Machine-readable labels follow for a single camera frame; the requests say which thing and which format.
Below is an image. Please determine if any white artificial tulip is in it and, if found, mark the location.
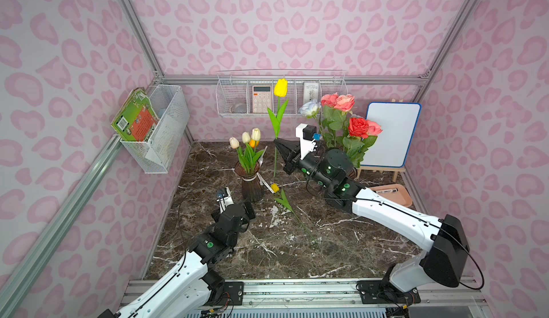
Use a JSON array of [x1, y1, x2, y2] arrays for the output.
[[242, 132, 254, 174], [251, 128, 264, 173]]

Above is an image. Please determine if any pink artificial rose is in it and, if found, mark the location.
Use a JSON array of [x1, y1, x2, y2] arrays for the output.
[[320, 93, 338, 147], [333, 95, 355, 122]]

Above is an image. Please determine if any pink artificial tulip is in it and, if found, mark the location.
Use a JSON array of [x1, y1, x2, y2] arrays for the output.
[[229, 137, 247, 171]]

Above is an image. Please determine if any yellow artificial tulip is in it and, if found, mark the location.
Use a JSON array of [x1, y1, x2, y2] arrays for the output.
[[268, 78, 288, 138], [270, 184, 317, 244]]

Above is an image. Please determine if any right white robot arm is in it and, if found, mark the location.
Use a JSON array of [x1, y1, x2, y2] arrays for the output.
[[280, 148, 473, 293]]

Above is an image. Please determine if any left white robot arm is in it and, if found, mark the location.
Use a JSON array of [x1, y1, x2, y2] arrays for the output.
[[100, 188, 255, 317]]

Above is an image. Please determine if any left red glass vase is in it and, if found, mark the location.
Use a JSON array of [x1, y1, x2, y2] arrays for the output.
[[234, 162, 264, 203]]

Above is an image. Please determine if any red glass vase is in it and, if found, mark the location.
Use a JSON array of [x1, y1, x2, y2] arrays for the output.
[[346, 167, 359, 179], [234, 162, 264, 203]]

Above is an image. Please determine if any right red glass vase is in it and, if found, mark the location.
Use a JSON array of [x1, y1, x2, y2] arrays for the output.
[[346, 167, 359, 179]]

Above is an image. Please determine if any white remote control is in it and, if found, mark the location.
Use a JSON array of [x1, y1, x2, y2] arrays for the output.
[[303, 82, 320, 104]]

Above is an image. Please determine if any pink calculator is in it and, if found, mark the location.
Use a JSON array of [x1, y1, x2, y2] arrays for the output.
[[252, 85, 272, 114]]

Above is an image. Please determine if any round metal tin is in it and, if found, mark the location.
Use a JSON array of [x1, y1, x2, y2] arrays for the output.
[[230, 100, 247, 115]]

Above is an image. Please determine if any black white whiteboard marker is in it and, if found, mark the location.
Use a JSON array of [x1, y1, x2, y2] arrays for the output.
[[376, 189, 398, 195]]

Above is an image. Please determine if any pink plastic tray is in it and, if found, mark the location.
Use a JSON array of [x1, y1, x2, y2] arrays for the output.
[[370, 184, 413, 207]]

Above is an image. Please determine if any blue framed whiteboard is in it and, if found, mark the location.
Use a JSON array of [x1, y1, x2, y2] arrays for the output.
[[359, 101, 423, 169]]

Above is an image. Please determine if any white mesh side basket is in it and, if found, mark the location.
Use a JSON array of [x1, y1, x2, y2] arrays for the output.
[[120, 85, 190, 175]]

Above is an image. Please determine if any green red book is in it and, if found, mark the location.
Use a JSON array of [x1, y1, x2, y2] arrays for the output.
[[111, 87, 160, 142]]

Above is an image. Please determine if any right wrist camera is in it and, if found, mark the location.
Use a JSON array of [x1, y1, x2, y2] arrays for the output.
[[296, 123, 319, 159]]

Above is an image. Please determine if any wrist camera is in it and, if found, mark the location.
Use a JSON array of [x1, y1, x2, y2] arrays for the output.
[[216, 187, 234, 213], [296, 123, 319, 159]]

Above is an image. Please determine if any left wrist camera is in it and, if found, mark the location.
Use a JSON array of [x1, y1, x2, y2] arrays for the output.
[[216, 187, 234, 213]]

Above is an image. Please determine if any white wire wall basket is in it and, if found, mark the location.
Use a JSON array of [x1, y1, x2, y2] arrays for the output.
[[215, 69, 348, 117]]

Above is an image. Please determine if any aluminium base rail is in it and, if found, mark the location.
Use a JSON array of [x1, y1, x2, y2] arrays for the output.
[[119, 276, 490, 318]]

